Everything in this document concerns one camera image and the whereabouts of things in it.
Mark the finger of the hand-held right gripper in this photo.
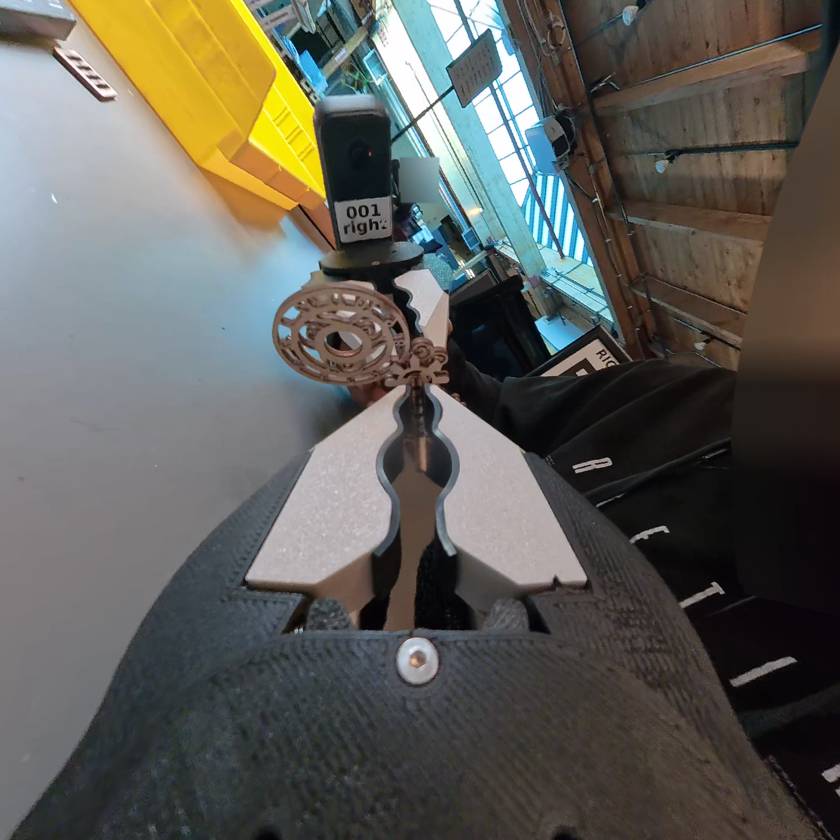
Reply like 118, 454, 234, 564
392, 269, 454, 352

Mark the person's right forearm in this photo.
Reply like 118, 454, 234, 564
446, 341, 513, 441

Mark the black puzzle box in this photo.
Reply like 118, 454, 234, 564
0, 0, 76, 37

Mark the wooden gear and dial assembly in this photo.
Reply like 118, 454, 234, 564
272, 279, 450, 389

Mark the small wooden stepped pin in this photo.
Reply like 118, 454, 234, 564
407, 384, 431, 473

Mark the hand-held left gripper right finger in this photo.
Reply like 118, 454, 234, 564
422, 385, 589, 626

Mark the hanging white sign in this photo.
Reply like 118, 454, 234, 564
446, 29, 503, 109

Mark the grey desk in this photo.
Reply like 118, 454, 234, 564
0, 26, 368, 821

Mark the small wooden grille piece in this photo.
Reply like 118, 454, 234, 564
52, 46, 118, 102

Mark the black monitor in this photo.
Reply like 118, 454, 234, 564
453, 272, 552, 382

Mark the person's black hoodie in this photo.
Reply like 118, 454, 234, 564
459, 360, 840, 840

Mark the white board with black marker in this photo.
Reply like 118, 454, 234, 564
538, 341, 631, 380

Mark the white box on beam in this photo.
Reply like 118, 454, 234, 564
525, 117, 578, 161

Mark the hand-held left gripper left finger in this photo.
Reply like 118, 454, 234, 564
245, 382, 412, 627

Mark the plain yellow plastic bin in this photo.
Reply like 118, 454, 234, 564
69, 0, 329, 212

